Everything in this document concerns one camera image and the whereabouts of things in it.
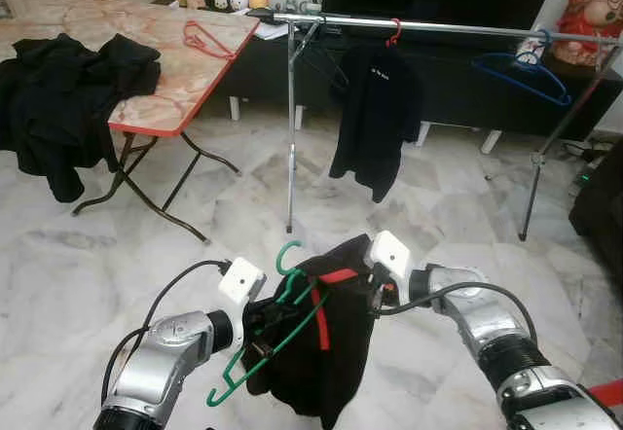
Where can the green plastic clothes hanger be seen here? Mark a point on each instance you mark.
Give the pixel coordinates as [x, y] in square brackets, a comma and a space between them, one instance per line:
[278, 258]

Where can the black garment with red trim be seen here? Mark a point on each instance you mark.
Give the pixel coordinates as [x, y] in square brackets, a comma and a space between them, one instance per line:
[341, 372]

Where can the black polo shirt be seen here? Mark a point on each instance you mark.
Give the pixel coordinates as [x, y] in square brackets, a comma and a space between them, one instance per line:
[58, 99]

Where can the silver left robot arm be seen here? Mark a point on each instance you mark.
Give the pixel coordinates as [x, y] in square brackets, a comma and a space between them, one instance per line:
[165, 362]

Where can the red plastic clothes hanger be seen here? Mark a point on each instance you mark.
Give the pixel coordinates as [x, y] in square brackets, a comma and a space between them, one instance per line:
[230, 53]
[397, 33]

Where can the blue plastic clothes hanger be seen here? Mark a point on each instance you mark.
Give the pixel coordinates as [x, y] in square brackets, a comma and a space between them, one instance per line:
[565, 99]

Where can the silver metal clothes rack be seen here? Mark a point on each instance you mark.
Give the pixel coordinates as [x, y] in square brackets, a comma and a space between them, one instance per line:
[290, 138]

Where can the dark polo shirt white print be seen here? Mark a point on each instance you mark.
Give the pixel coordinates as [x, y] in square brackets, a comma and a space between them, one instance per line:
[375, 109]

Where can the black TV cabinet white legs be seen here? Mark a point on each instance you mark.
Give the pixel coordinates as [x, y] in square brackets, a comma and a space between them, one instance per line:
[458, 99]

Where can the dark grey fabric sofa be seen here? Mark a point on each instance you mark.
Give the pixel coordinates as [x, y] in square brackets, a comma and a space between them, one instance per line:
[599, 216]

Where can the red plastic stool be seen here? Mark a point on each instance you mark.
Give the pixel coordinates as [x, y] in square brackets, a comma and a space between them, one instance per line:
[605, 393]

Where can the white pink packet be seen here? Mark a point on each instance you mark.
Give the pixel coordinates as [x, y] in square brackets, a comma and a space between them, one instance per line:
[531, 53]

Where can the white book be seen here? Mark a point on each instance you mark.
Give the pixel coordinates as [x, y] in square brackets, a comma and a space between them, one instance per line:
[268, 31]

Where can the orange round figurine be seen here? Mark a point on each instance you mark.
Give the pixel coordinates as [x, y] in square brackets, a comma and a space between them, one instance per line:
[260, 0]

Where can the red gold laughing Buddha statue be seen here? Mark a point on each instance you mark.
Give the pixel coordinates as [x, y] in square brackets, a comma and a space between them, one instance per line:
[589, 12]

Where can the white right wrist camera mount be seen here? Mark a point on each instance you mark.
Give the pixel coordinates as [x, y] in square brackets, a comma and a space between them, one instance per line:
[391, 253]

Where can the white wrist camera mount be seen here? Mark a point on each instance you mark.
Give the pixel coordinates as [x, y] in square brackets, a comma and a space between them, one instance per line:
[391, 253]
[241, 279]

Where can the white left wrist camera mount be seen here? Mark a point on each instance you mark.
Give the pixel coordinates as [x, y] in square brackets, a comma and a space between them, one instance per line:
[241, 279]

